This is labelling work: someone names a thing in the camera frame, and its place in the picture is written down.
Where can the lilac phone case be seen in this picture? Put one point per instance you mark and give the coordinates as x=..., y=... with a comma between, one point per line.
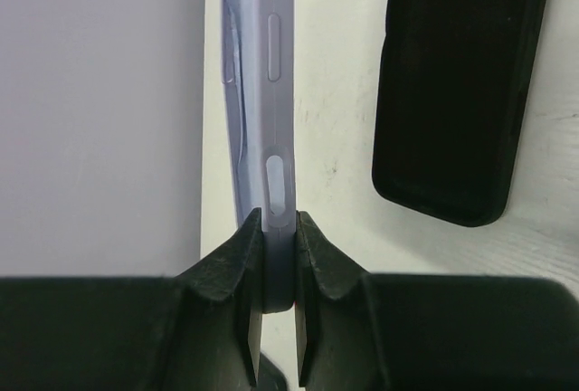
x=258, y=43

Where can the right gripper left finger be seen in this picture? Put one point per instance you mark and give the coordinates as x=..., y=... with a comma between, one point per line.
x=200, y=330

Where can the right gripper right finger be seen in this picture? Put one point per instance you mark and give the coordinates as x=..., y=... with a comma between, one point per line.
x=358, y=330

